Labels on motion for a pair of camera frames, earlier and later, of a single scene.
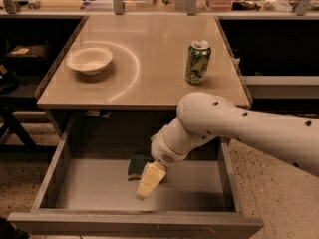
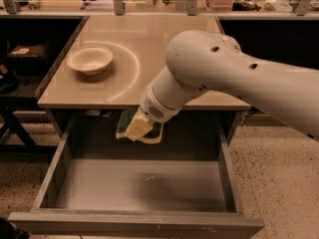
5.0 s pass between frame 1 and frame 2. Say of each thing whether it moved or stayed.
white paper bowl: stayed
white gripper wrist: moved
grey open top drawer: stayed
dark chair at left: stayed
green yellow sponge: moved
